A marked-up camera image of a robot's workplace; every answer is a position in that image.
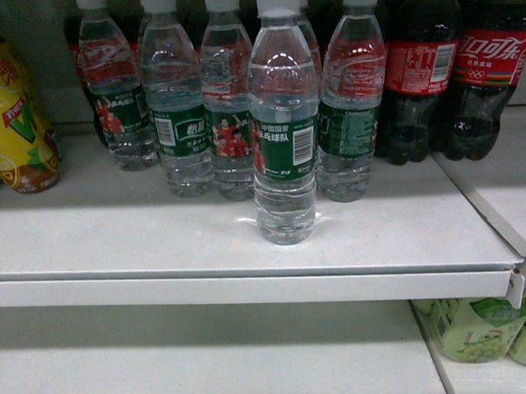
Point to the water bottle green label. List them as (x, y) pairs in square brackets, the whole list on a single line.
[(283, 106)]

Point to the water bottle middle back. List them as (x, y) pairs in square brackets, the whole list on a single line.
[(225, 62)]

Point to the white metal shelf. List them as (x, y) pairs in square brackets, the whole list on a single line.
[(105, 237)]

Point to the water bottle right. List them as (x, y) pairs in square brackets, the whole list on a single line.
[(353, 81)]

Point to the water bottle hidden behind front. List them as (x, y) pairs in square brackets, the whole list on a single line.
[(311, 40)]

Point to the water bottle far left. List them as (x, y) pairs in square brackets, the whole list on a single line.
[(112, 78)]

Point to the adjacent white shelf right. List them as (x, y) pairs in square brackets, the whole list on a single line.
[(496, 186)]

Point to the cola bottle red label left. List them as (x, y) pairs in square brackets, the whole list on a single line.
[(425, 35)]

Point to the cola bottle red label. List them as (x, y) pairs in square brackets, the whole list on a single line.
[(487, 67), (425, 35)]

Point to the yellow lemon tea bottle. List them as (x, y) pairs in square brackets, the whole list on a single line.
[(29, 154)]

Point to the green grape juice bottle left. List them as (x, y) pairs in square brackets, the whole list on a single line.
[(472, 330)]

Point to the cola bottle red label right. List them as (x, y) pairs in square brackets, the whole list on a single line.
[(487, 67)]

